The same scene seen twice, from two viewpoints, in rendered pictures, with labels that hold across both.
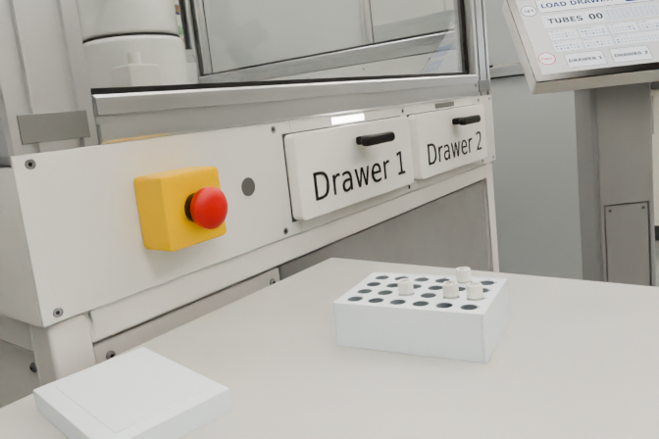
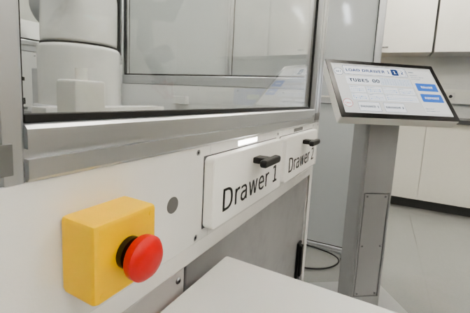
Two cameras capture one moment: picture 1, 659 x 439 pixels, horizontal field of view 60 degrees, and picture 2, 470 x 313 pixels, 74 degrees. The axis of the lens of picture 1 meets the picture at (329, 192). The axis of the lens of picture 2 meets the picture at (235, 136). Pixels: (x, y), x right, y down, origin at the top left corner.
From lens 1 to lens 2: 0.29 m
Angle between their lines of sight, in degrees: 10
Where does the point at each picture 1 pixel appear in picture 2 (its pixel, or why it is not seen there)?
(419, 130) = (287, 149)
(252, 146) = (180, 168)
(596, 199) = (361, 188)
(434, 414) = not seen: outside the picture
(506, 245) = not seen: hidden behind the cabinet
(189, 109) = (131, 137)
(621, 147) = (378, 160)
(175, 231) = (101, 284)
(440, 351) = not seen: outside the picture
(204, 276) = (122, 296)
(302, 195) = (213, 209)
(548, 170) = (322, 159)
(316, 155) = (227, 174)
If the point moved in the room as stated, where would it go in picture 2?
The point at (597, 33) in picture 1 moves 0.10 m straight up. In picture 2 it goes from (376, 91) to (379, 67)
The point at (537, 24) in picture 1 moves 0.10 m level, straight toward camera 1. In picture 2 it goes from (343, 80) to (347, 79)
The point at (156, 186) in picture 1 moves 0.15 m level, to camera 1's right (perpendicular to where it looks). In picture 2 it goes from (87, 236) to (268, 231)
